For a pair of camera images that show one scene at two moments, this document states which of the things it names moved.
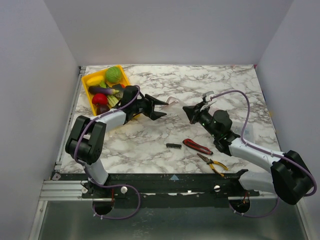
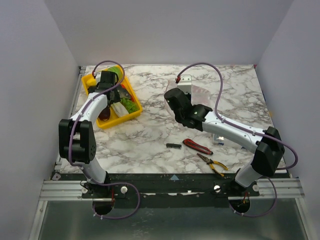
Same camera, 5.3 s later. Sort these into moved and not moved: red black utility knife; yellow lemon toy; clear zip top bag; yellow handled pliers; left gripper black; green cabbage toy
Moved: clear zip top bag; left gripper black
Not moved: yellow lemon toy; yellow handled pliers; green cabbage toy; red black utility knife
